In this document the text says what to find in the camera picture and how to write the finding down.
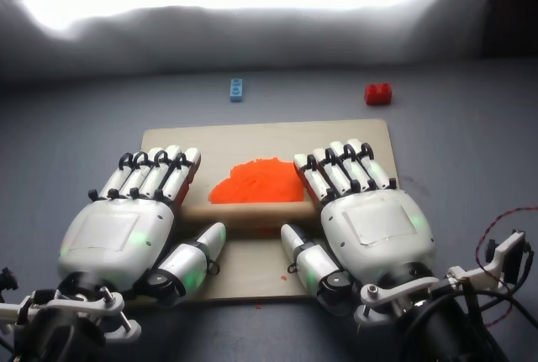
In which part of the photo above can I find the orange play dough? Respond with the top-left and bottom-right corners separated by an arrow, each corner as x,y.
208,156 -> 307,205

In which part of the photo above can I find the light wooden board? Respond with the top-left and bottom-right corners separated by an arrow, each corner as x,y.
124,118 -> 401,305

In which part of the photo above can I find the red and black twisted wire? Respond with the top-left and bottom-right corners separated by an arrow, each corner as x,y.
474,206 -> 538,298

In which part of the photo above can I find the wooden rolling pin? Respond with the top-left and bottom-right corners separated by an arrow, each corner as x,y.
179,201 -> 324,231

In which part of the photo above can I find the grey table cloth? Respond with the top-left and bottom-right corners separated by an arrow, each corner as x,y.
0,57 -> 538,362

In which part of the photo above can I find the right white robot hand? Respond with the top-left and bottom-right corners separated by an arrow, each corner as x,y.
279,138 -> 438,317

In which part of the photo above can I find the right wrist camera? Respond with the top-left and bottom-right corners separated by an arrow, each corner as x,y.
483,229 -> 538,290

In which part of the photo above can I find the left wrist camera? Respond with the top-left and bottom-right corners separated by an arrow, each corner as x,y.
0,267 -> 20,296

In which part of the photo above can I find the red studded toy block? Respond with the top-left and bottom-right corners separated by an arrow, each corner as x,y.
363,82 -> 394,107

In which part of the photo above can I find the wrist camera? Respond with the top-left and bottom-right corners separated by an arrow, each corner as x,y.
483,229 -> 538,290
0,267 -> 20,296

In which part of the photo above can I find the light blue toy block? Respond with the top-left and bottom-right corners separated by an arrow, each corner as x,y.
229,77 -> 245,103

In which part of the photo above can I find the white backdrop sheet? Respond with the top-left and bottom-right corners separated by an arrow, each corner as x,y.
0,0 -> 501,86

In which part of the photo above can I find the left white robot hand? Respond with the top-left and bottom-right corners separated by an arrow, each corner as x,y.
55,146 -> 229,309

